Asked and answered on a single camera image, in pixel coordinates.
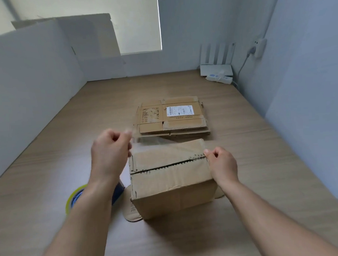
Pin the person's left hand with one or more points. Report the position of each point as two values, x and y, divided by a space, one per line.
108 158

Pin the person's right hand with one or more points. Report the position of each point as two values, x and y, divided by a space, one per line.
224 166

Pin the blue tape dispenser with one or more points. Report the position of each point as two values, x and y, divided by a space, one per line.
118 191

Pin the stack of cardboard boxes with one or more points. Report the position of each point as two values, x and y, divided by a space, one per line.
186 134

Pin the tuck-flap cardboard box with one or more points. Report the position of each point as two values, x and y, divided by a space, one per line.
172 188

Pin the clear yellowish tape roll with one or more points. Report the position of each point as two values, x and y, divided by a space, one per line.
69 203

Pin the person's right forearm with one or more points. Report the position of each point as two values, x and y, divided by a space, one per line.
276 228

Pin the person's left forearm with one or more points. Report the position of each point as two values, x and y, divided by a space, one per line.
78 235

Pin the white power strip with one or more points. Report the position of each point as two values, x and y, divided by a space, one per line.
224 79

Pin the white router with antennas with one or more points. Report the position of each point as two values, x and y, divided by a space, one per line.
215 70

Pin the white foam partition board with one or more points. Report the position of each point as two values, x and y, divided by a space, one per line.
29 97

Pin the bright window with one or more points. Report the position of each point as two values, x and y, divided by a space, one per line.
135 21

